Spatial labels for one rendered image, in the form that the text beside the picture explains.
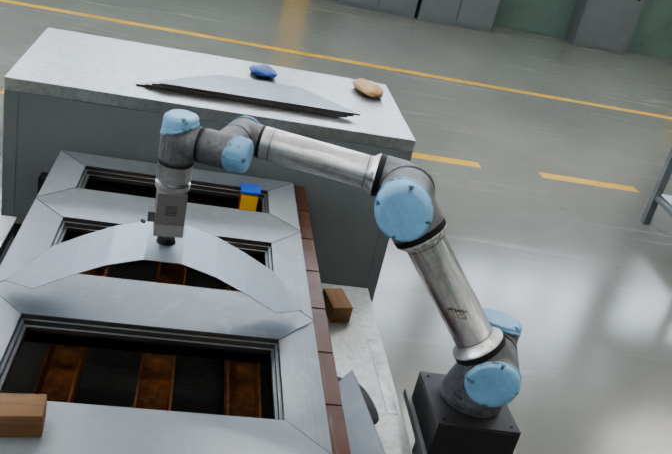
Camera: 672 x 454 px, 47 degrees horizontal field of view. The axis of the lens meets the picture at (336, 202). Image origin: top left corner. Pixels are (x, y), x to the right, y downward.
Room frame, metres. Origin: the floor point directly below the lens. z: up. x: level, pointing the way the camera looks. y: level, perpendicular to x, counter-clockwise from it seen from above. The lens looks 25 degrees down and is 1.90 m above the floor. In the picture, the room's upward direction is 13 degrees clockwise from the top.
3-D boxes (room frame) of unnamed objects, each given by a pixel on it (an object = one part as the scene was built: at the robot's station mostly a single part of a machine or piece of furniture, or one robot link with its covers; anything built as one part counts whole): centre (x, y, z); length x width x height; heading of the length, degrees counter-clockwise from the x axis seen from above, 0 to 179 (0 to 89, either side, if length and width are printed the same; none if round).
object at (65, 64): (2.60, 0.49, 1.03); 1.30 x 0.60 x 0.04; 102
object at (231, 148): (1.50, 0.25, 1.27); 0.11 x 0.11 x 0.08; 85
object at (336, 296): (1.89, -0.07, 0.70); 0.10 x 0.06 x 0.05; 24
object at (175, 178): (1.49, 0.35, 1.19); 0.08 x 0.08 x 0.05
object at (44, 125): (2.32, 0.43, 0.51); 1.30 x 0.04 x 1.01; 102
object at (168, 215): (1.49, 0.36, 1.11); 0.10 x 0.09 x 0.16; 108
